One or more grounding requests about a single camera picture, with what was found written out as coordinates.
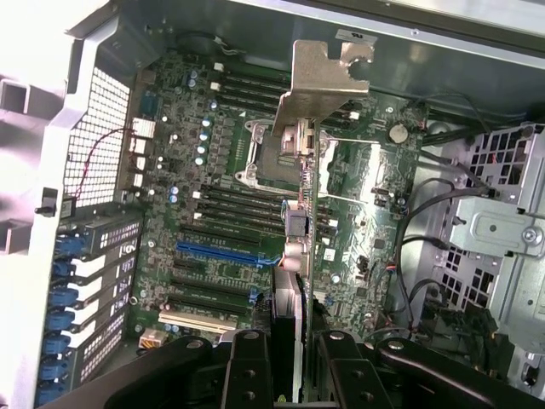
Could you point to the white expansion slot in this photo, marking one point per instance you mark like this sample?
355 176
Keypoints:
196 320

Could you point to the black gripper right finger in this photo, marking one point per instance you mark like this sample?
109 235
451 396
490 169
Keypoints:
349 375

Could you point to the green motherboard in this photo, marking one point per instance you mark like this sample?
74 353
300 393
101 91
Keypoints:
213 272

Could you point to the blue expansion slot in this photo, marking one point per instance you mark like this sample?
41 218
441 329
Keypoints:
213 252

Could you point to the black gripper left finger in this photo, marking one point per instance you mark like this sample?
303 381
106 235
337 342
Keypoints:
247 375

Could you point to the coin battery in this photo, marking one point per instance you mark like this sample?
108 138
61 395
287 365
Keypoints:
399 133

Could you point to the CPU socket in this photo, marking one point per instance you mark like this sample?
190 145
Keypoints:
268 162

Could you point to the black expansion slot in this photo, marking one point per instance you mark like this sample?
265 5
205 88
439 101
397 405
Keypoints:
210 286
208 304
221 236

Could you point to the perforated metal disk bay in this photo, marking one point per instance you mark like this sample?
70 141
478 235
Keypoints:
494 230

